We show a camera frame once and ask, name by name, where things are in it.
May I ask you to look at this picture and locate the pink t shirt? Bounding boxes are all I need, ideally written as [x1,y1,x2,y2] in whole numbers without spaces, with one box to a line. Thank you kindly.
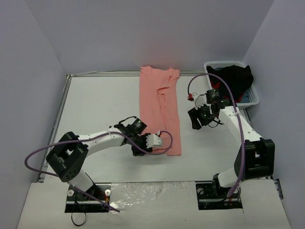
[139,66,182,156]

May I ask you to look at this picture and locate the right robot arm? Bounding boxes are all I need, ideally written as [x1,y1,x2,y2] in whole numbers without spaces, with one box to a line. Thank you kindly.
[188,89,275,197]

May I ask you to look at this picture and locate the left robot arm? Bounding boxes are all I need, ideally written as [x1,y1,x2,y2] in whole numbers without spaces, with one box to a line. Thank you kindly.
[46,118,152,199]

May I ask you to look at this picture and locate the black and red clothes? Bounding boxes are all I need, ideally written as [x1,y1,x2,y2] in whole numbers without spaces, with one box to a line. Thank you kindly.
[206,65,254,103]

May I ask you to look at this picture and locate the white plastic basket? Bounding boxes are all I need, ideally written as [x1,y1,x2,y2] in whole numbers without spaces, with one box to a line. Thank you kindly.
[204,61,259,109]

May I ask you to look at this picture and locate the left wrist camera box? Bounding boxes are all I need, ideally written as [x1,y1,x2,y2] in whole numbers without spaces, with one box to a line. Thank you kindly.
[146,134,163,148]

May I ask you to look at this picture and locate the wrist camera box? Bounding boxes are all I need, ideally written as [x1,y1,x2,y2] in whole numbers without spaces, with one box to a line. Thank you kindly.
[192,93,206,109]
[146,134,163,148]

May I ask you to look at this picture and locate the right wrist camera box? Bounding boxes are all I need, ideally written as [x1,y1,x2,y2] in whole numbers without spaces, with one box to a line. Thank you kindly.
[192,93,206,109]

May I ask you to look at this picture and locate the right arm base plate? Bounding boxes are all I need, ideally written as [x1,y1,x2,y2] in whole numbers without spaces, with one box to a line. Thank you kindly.
[195,181,243,210]

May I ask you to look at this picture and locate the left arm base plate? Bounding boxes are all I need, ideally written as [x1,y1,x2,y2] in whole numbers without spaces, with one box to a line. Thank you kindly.
[65,185,111,213]

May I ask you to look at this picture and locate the black loop cable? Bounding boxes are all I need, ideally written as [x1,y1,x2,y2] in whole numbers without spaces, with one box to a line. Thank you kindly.
[71,211,87,227]

